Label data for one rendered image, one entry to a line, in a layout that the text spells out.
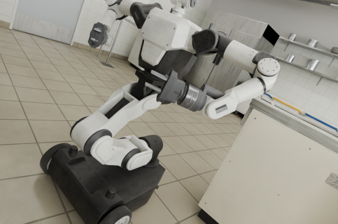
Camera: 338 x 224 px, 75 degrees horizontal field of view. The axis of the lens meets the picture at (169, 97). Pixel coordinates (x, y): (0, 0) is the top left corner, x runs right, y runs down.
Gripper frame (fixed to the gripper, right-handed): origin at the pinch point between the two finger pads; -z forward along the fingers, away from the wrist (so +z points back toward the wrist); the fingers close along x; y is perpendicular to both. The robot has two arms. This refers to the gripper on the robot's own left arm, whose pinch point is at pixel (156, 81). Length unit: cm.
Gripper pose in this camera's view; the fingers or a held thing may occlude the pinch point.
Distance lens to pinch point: 77.7
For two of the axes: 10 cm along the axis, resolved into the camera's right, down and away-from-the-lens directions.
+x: 4.6, -8.6, -2.2
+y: 1.4, 3.1, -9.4
